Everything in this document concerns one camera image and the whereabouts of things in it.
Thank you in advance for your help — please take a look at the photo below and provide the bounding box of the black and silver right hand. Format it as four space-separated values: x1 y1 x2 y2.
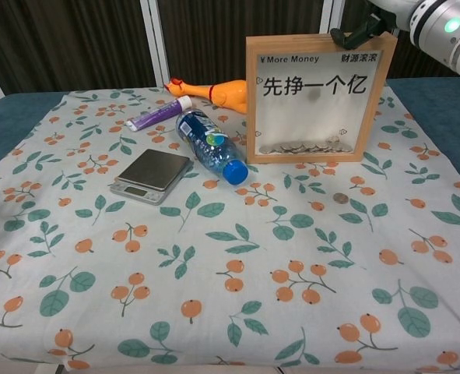
329 0 417 50

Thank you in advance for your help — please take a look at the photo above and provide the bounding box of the pile of silver coins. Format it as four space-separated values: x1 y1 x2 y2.
258 134 351 155

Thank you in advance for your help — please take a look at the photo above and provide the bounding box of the yellow rubber chicken toy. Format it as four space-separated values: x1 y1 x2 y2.
163 76 248 115

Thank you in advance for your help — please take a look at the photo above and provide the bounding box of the blue capped water bottle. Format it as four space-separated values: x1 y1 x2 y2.
174 108 250 185

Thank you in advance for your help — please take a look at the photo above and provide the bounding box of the purple toothpaste tube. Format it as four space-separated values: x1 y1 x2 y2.
126 96 194 133

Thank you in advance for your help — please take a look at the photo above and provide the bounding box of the silver digital pocket scale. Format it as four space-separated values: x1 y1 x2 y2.
109 149 195 206

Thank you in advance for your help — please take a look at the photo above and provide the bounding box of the floral print tablecloth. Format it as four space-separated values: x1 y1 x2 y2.
0 86 460 374

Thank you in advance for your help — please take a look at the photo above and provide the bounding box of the wooden frame money box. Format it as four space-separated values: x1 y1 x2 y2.
244 33 399 165

